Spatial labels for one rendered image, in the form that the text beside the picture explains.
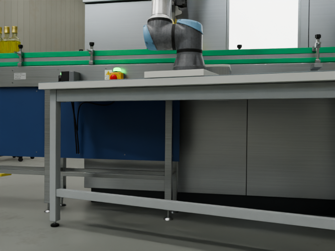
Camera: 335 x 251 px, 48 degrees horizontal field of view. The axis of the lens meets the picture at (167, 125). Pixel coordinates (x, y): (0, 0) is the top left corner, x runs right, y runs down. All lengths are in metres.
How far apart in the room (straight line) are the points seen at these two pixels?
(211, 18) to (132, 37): 0.52
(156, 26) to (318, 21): 1.11
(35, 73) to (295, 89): 1.53
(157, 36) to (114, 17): 0.92
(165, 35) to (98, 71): 0.66
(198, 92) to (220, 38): 0.81
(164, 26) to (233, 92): 0.43
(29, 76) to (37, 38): 9.48
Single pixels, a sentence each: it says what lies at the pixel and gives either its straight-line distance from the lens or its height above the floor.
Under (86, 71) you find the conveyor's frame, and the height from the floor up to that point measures 0.84.
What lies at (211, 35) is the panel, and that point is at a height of 1.09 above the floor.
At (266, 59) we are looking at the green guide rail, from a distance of 2.20.
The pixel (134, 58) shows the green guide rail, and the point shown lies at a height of 0.91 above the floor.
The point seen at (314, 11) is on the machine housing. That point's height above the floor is 1.21.
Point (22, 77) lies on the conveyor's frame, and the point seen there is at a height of 0.81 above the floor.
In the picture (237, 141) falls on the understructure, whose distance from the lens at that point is 2.37.
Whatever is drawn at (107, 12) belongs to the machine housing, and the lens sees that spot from 2.63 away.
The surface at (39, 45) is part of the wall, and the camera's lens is 11.95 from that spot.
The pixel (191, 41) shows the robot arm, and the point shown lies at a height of 0.91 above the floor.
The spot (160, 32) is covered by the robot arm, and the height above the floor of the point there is 0.95.
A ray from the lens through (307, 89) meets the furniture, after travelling 1.54.
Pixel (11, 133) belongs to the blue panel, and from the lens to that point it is 2.52.
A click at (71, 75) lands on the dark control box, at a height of 0.81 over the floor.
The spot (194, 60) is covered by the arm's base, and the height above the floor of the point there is 0.82.
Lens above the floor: 0.57
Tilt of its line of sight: 1 degrees down
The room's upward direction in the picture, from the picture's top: 1 degrees clockwise
